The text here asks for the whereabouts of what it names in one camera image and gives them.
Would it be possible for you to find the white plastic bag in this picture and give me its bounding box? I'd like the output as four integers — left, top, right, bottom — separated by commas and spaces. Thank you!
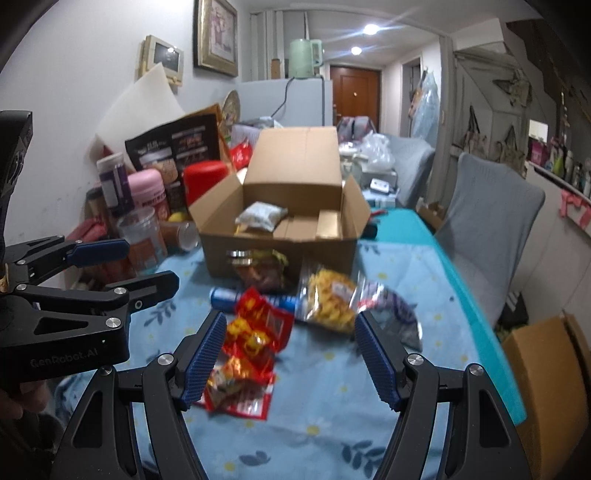
360, 131, 396, 172

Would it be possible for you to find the brown wooden door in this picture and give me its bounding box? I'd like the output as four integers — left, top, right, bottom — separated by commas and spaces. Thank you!
330, 65, 382, 132

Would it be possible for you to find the large gold picture frame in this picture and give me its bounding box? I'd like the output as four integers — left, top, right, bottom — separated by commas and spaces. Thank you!
193, 0, 240, 77

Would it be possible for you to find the silver foil packet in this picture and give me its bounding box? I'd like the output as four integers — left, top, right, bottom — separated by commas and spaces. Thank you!
355, 281, 423, 352

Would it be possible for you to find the brown jar with clear lid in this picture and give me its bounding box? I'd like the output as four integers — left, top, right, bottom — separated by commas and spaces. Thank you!
159, 220, 200, 252

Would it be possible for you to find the pink canister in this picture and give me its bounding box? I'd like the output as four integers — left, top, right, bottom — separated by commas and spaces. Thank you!
127, 168, 169, 222

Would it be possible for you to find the red snack packet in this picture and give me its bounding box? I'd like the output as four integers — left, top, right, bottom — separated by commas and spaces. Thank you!
203, 355, 278, 421
226, 286, 296, 365

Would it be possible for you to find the white snack packet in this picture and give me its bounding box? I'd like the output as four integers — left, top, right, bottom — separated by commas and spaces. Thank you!
235, 202, 289, 232

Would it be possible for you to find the purple jar with white lid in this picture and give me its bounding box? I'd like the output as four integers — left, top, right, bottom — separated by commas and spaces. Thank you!
96, 153, 136, 217

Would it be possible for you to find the row of bottles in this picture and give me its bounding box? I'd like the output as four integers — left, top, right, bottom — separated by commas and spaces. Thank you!
526, 134, 591, 199

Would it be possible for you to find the blue floral tablecloth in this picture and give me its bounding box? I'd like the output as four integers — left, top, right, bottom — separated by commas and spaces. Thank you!
55, 208, 527, 480

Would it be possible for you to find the clear plastic jar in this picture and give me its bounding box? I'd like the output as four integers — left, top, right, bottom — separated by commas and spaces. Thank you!
116, 206, 169, 278

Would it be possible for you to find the yellow waffle snack bag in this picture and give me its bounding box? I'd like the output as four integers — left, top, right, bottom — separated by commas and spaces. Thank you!
295, 268, 363, 335

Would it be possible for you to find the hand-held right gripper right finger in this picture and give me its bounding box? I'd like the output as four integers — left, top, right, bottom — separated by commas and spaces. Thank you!
353, 311, 539, 480

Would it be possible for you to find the black power cable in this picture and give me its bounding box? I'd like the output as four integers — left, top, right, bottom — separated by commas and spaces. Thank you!
270, 78, 296, 121

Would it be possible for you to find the reddish pink cloth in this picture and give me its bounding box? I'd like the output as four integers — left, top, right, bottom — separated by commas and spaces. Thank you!
67, 217, 112, 241

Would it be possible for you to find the small cream picture frame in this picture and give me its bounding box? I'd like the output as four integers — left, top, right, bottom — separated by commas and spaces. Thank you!
136, 34, 185, 88

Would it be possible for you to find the green brown snack packet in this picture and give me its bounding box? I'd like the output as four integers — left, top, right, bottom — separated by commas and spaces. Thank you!
226, 249, 296, 294

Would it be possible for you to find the grey covered chair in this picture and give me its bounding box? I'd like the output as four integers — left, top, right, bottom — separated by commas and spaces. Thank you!
434, 152, 546, 324

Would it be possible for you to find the white foam board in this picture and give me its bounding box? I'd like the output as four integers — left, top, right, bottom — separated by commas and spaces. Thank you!
95, 62, 185, 153

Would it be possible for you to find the red plastic bag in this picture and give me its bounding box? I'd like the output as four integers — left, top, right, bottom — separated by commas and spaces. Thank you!
230, 141, 256, 172

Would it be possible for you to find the brown cardboard box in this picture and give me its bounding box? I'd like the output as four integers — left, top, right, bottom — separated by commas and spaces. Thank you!
501, 311, 589, 455

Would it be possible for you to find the blue white tube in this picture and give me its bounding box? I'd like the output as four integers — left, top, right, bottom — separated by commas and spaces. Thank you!
210, 286, 303, 321

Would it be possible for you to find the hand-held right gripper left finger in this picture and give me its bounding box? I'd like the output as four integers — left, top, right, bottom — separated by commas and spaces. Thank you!
48, 310, 227, 480

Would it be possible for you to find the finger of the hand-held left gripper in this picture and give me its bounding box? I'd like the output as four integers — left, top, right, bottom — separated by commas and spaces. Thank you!
0, 235, 131, 289
14, 271, 180, 343

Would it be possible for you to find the pink bow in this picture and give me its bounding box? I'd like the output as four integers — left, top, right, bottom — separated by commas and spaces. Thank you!
558, 189, 591, 219

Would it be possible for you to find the red canister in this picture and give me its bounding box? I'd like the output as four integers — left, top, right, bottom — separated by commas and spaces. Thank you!
183, 161, 232, 208

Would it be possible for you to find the hanging clear plastic bag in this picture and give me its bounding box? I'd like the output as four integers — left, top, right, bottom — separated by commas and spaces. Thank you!
409, 69, 439, 139

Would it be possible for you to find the white fridge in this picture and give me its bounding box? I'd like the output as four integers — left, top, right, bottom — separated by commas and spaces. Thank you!
238, 78, 334, 129

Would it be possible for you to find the large black snack bag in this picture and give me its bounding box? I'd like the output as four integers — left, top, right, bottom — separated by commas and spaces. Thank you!
124, 104, 227, 217

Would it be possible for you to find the green electric kettle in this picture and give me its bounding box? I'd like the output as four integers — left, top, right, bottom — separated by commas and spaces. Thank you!
288, 38, 324, 79

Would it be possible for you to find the grey covered sofa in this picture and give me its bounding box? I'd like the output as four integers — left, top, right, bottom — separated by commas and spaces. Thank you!
383, 134, 437, 208

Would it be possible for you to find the decorative plate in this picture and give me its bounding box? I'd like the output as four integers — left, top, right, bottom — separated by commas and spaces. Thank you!
221, 90, 241, 125

